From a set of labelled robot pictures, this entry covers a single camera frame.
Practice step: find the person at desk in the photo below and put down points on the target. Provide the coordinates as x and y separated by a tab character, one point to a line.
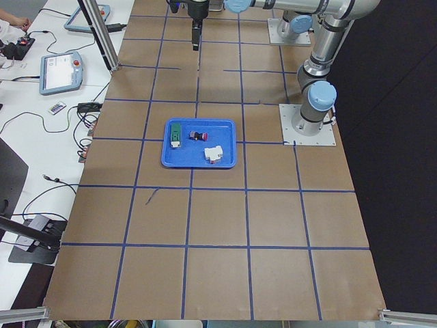
13	27

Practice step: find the blue plastic tray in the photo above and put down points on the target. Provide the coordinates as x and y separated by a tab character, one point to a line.
221	132

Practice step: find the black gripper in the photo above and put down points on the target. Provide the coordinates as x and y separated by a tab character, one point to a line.
199	10

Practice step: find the teach pendant near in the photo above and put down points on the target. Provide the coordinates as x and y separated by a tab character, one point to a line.
60	73

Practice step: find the black power adapter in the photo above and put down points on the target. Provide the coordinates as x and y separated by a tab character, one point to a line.
89	107

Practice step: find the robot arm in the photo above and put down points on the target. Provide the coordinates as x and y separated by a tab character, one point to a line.
338	17
292	25

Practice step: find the aluminium frame post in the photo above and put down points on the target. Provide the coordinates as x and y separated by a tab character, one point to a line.
100	32

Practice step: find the green terminal block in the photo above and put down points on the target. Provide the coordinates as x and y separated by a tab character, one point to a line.
175	135

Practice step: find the white circuit breaker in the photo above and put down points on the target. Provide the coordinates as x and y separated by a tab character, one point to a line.
214	154

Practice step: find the red push button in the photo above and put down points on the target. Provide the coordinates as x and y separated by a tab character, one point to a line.
198	136

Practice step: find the small remote control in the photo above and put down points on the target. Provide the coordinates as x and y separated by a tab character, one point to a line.
57	107

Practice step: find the black monitor stand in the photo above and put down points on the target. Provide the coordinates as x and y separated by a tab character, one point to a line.
31	245

